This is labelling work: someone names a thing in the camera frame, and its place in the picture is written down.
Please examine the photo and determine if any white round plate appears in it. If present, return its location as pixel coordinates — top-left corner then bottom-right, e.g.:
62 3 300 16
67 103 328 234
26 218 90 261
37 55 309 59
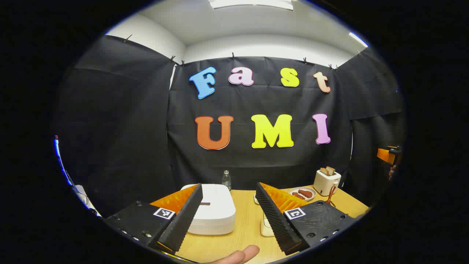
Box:
288 187 316 202

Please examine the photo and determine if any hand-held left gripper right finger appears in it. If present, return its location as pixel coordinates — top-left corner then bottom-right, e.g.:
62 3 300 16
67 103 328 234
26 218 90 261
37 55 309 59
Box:
255 182 358 256

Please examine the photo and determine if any ceiling light panel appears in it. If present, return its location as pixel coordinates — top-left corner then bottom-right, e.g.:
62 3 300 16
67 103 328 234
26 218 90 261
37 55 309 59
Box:
208 0 294 11

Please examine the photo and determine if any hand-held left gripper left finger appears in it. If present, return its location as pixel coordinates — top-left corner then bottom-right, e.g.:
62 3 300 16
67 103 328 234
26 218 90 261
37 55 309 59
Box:
104 183 204 255

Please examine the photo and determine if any white side desk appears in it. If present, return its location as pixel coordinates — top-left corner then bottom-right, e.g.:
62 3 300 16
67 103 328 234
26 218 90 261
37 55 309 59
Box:
73 185 101 217

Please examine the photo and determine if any wooden spoon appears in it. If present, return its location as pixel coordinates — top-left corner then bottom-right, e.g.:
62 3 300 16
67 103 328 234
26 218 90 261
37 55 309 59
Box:
325 182 337 206

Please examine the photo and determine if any white rice cooker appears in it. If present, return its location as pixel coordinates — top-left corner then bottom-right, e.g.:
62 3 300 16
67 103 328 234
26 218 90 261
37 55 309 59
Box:
181 184 236 235

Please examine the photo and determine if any white toaster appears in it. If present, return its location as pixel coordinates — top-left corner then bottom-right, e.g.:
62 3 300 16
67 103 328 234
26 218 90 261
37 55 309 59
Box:
313 169 341 197

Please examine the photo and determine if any black backdrop cloth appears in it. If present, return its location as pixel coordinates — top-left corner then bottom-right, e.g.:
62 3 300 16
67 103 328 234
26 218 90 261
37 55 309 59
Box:
55 35 405 217

